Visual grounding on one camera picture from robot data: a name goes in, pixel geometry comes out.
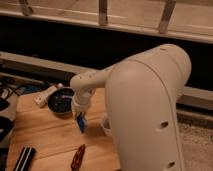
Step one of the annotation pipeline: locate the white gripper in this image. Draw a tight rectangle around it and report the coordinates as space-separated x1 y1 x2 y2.
71 89 95 118

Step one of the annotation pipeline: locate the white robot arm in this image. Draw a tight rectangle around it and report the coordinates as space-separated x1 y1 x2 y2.
70 44 191 171

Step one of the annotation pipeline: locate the dark ceramic bowl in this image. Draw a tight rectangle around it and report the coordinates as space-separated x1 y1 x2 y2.
47 88 74 115

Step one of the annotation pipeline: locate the wooden cutting board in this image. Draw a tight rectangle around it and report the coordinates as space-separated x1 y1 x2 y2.
6 89 120 171

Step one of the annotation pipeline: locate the red brown pepper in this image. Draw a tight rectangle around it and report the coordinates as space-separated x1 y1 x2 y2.
71 144 86 171

